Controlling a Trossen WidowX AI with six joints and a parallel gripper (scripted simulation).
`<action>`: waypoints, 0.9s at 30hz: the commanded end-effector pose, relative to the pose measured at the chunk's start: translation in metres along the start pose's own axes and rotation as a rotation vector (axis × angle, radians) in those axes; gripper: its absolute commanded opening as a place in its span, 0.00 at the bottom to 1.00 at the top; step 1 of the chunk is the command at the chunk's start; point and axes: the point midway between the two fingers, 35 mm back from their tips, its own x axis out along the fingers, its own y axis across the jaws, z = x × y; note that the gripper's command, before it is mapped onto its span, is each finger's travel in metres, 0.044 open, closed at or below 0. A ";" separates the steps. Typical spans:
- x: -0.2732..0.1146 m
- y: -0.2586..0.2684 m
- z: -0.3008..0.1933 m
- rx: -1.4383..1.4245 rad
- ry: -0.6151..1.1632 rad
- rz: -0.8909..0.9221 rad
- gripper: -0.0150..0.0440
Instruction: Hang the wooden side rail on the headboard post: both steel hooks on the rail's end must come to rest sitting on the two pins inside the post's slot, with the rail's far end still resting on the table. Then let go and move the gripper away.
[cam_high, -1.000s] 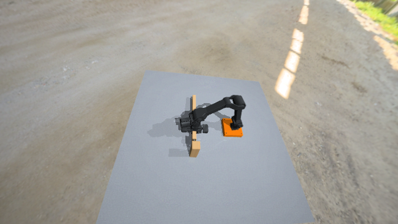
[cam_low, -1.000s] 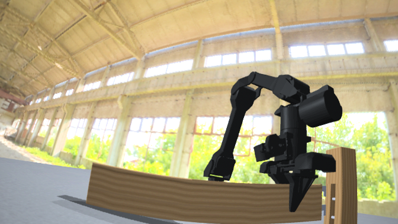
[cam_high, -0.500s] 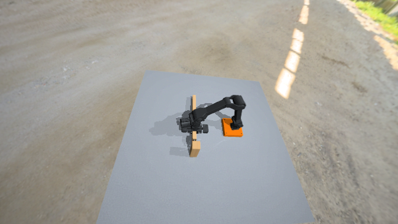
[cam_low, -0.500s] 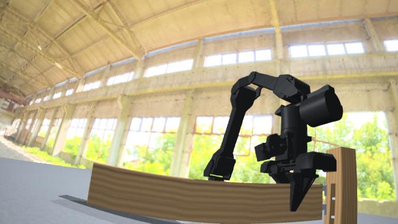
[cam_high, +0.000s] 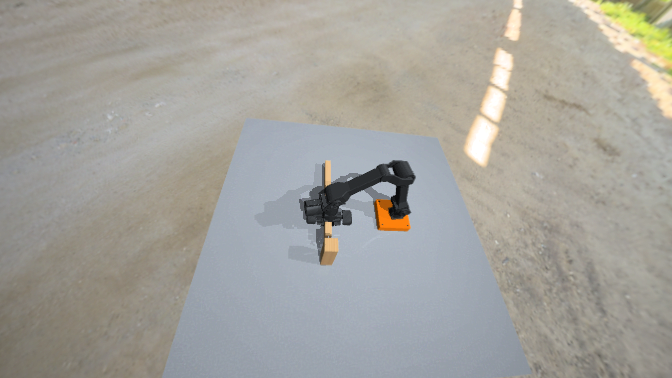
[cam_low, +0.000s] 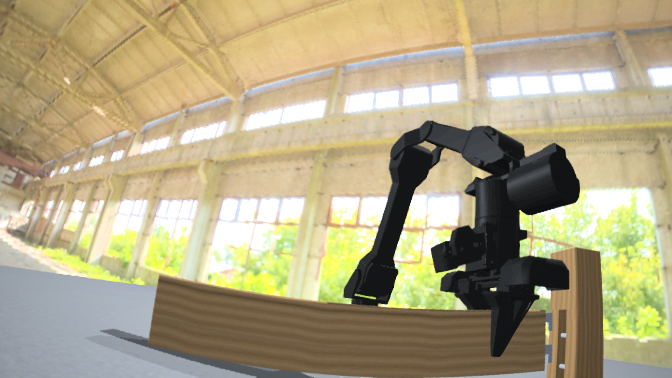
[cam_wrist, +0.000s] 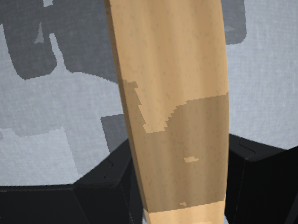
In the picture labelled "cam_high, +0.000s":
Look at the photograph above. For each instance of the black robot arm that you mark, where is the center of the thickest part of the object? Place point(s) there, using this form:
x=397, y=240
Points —
x=338, y=193

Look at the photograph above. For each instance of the wooden post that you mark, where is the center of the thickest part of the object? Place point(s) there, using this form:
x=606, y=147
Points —
x=329, y=251

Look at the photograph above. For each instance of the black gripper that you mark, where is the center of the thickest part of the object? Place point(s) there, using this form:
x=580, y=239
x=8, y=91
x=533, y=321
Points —
x=335, y=219

